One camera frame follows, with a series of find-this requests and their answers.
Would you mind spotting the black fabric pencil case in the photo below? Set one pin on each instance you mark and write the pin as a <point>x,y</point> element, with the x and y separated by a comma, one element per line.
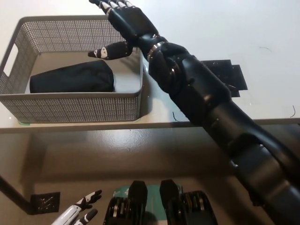
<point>70,78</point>

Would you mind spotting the black tape patch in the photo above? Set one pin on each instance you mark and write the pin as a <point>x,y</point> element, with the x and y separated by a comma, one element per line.
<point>236,77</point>

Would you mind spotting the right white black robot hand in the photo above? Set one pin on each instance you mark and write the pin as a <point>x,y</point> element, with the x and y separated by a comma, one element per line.
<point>133,23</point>

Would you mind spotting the black ribbed robot body block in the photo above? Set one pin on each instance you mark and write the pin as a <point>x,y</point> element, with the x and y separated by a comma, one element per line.
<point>187,206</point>
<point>131,206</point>

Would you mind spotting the black metal table leg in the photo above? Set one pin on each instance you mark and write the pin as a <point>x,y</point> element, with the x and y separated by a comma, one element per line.
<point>14,189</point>

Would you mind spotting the grey perforated plastic basket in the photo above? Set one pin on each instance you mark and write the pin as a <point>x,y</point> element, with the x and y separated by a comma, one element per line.
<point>70,110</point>

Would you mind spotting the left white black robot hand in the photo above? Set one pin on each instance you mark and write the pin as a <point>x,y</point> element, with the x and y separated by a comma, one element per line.
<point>70,213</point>

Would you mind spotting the green tape strip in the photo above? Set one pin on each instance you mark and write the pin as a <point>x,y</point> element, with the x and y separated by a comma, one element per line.
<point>24,123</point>

